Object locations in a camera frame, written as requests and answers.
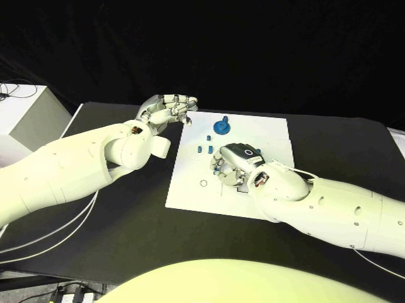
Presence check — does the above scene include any blue gear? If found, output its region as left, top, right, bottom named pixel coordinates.
left=213, top=120, right=231, bottom=136

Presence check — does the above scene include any white box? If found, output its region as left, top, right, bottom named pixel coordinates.
left=0, top=82, right=73, bottom=169

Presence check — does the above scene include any white task board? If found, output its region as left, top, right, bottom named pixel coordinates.
left=164, top=110, right=295, bottom=221

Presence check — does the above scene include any white cable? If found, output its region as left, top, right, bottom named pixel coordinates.
left=0, top=190, right=99, bottom=259
left=351, top=248, right=405, bottom=287
left=0, top=192, right=99, bottom=267

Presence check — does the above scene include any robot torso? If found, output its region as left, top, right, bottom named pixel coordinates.
left=93, top=258, right=391, bottom=303

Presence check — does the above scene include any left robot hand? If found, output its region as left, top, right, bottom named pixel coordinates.
left=135, top=93, right=200, bottom=136

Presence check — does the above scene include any white power strip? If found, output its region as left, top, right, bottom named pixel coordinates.
left=59, top=292, right=96, bottom=303

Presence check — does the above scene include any black cable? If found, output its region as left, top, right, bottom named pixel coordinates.
left=0, top=78, right=39, bottom=110

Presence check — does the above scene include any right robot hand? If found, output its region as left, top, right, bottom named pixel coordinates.
left=208, top=143, right=269, bottom=187

